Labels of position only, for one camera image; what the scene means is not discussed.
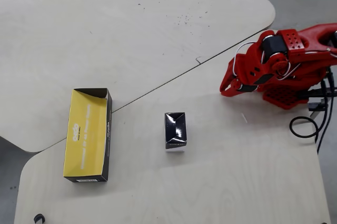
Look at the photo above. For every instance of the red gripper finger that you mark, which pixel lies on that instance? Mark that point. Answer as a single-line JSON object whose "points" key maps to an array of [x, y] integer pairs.
{"points": [[228, 79], [237, 92]]}

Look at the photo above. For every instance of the small black white carton box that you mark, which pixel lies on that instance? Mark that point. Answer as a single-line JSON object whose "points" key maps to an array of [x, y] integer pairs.
{"points": [[175, 129]]}

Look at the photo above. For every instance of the red robot arm with base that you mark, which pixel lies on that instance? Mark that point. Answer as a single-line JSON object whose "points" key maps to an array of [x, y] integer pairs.
{"points": [[312, 37]]}

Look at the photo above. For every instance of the long open black yellow box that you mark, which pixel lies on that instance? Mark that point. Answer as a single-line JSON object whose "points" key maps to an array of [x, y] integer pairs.
{"points": [[84, 129]]}

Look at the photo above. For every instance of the black table clamp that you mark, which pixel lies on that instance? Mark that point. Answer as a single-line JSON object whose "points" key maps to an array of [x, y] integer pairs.
{"points": [[317, 106]]}

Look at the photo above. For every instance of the small black table edge clip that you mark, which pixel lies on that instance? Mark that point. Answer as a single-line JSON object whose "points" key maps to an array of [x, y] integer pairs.
{"points": [[39, 218]]}

